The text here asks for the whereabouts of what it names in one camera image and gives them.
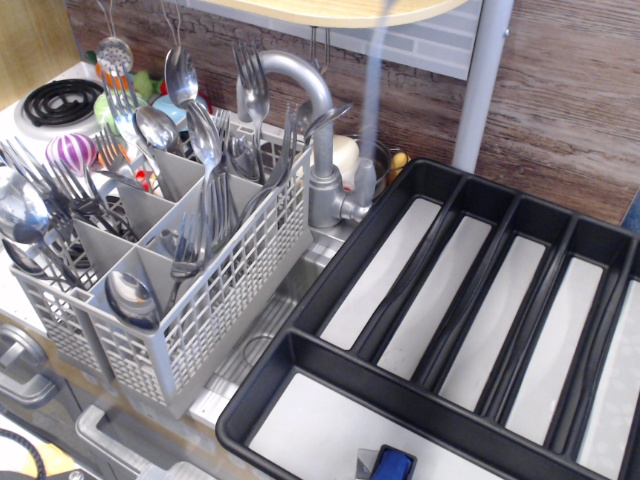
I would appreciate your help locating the grey plastic cutlery basket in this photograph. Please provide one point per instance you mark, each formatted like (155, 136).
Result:
(163, 370)

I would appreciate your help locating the steel spoon front compartment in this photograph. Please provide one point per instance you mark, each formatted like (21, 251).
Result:
(132, 301)

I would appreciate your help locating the black cutlery tray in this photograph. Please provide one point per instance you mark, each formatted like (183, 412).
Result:
(481, 332)

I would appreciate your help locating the steel spoon back left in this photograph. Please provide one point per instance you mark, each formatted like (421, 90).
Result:
(158, 129)

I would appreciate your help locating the large steel spoon far left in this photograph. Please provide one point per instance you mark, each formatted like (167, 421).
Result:
(25, 218)

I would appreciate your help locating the silver sink faucet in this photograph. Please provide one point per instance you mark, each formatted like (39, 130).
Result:
(329, 202)

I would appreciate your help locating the small metal pot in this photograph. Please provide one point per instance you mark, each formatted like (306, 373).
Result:
(383, 166)

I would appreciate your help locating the steel fork right back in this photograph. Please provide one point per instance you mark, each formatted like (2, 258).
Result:
(281, 170)

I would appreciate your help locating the steel fork front centre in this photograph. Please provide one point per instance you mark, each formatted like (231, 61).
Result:
(187, 262)

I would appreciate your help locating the tall steel fork back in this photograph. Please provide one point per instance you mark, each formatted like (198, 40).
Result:
(256, 93)

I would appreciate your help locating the wooden shelf board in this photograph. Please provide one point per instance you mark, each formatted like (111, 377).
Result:
(343, 13)

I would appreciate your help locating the blue object bottom edge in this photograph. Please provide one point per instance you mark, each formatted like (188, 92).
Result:
(386, 463)

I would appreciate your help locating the steel fork back left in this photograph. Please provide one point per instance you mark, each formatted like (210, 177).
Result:
(123, 102)

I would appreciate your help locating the purple striped toy egg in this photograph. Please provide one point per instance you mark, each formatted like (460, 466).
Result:
(76, 151)

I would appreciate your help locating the hanging steel skimmer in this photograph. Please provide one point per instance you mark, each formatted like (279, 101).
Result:
(113, 54)

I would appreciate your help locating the black coil stove burner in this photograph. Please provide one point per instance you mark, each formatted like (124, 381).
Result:
(61, 102)

